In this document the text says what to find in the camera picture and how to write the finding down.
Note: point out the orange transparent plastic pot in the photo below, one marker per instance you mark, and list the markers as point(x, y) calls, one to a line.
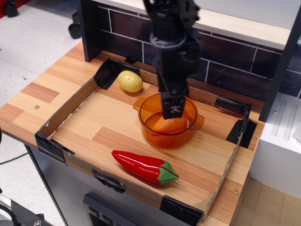
point(150, 110)

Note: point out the cardboard fence with black tape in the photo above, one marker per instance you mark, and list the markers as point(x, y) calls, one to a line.
point(79, 138)

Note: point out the white side cabinet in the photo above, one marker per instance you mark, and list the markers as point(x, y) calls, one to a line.
point(277, 159)

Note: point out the yellow toy potato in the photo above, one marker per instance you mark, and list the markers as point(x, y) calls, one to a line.
point(130, 81)

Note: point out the black control panel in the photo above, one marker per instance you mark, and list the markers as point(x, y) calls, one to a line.
point(102, 213)

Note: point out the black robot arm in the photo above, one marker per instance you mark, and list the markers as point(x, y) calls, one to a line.
point(170, 19)

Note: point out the black machine part with screw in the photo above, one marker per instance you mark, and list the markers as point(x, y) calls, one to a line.
point(14, 214)

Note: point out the dark right shelf post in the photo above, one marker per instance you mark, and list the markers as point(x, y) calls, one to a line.
point(282, 67)

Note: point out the black office chair caster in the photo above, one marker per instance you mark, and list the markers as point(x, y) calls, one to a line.
point(74, 28)

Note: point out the dark left shelf post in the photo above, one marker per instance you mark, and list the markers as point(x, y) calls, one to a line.
point(90, 28)

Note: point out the orange toy carrot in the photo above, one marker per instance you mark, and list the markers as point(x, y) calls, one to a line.
point(171, 133)

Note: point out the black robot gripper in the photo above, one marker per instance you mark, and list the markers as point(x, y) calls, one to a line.
point(175, 63)

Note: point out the red toy chili pepper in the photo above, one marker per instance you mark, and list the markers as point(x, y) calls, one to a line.
point(152, 169)

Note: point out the dark shelf post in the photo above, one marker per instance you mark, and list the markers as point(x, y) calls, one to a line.
point(90, 28)
point(282, 67)

